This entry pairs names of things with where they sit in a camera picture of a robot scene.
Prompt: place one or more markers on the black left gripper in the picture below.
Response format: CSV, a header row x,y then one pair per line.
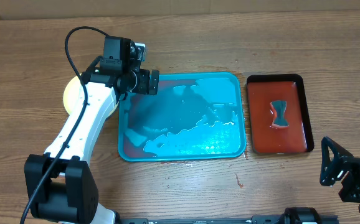
x,y
142,88

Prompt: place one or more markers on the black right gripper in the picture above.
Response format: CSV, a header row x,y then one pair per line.
x,y
355,185

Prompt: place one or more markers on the yellow-green plate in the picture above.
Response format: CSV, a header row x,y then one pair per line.
x,y
69,95

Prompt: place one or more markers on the pink and green sponge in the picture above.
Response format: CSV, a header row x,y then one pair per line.
x,y
278,109

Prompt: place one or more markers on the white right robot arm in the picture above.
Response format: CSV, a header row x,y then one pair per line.
x,y
309,215

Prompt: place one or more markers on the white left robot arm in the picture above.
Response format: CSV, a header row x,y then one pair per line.
x,y
60,184

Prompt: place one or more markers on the red and black tray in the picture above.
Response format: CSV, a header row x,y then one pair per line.
x,y
261,91

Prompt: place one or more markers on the teal plastic tray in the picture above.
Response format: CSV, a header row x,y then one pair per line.
x,y
193,116

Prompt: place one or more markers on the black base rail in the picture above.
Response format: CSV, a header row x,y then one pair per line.
x,y
256,219

